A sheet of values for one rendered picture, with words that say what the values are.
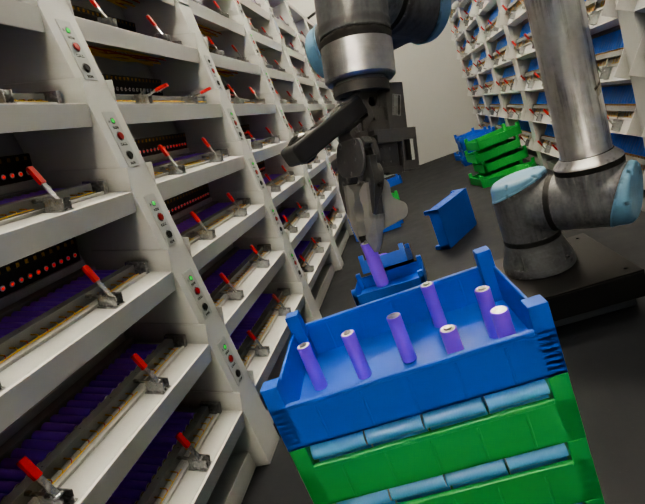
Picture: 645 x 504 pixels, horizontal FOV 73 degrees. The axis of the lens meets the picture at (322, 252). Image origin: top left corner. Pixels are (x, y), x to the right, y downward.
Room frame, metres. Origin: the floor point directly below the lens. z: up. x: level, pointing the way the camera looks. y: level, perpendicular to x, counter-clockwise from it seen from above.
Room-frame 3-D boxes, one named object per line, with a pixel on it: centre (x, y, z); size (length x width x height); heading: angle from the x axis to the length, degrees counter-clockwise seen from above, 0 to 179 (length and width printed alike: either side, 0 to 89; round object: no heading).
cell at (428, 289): (0.55, -0.11, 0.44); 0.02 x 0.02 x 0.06
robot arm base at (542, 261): (1.16, -0.57, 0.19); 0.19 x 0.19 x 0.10
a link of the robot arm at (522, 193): (1.15, -0.57, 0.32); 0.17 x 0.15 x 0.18; 39
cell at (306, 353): (0.52, 0.07, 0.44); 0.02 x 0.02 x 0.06
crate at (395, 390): (0.49, -0.05, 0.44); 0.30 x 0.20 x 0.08; 80
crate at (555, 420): (0.49, -0.05, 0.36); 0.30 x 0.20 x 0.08; 80
